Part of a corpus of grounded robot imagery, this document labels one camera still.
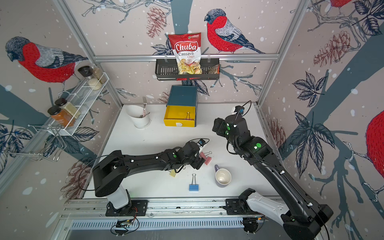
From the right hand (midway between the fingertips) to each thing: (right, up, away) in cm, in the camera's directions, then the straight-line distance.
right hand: (219, 121), depth 70 cm
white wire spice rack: (-69, +7, +1) cm, 69 cm away
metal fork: (-48, +15, +33) cm, 60 cm away
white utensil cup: (-55, +6, +34) cm, 65 cm away
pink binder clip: (-17, +2, +22) cm, 28 cm away
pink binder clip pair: (-4, -24, +18) cm, 31 cm away
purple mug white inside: (+4, -31, +11) cm, 34 cm away
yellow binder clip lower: (-25, -30, +14) cm, 42 cm away
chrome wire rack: (-80, -14, -1) cm, 81 cm away
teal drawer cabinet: (-20, +16, +27) cm, 37 cm away
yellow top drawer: (-25, +3, +23) cm, 34 cm away
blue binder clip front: (-13, -37, +9) cm, 40 cm away
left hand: (-7, -20, +13) cm, 25 cm away
